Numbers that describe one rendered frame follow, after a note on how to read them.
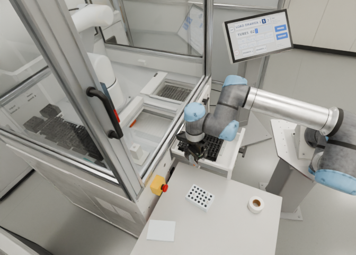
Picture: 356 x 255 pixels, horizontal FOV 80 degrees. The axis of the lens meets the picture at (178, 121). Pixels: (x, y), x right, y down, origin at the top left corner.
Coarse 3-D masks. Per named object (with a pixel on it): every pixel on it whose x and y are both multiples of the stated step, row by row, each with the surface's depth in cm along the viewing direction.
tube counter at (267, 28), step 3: (261, 27) 161; (264, 27) 161; (267, 27) 162; (270, 27) 162; (252, 30) 160; (255, 30) 160; (258, 30) 161; (261, 30) 161; (264, 30) 161; (267, 30) 162; (270, 30) 162; (252, 33) 160; (255, 33) 160
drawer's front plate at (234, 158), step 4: (244, 128) 119; (244, 132) 119; (240, 136) 115; (240, 140) 113; (240, 144) 111; (236, 148) 110; (236, 152) 108; (236, 156) 107; (232, 160) 105; (236, 160) 117; (232, 164) 104; (232, 168) 102; (228, 172) 104; (228, 176) 107
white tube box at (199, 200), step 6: (192, 186) 111; (198, 186) 111; (192, 192) 109; (198, 192) 109; (204, 192) 110; (186, 198) 108; (192, 198) 109; (198, 198) 106; (204, 198) 106; (210, 198) 106; (198, 204) 104; (204, 204) 104; (210, 204) 106; (204, 210) 104
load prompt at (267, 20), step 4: (268, 16) 161; (252, 20) 159; (256, 20) 160; (260, 20) 160; (264, 20) 161; (268, 20) 161; (236, 24) 158; (240, 24) 158; (244, 24) 159; (248, 24) 159; (252, 24) 160; (256, 24) 160; (260, 24) 160; (264, 24) 161; (236, 28) 158; (240, 28) 158; (244, 28) 159
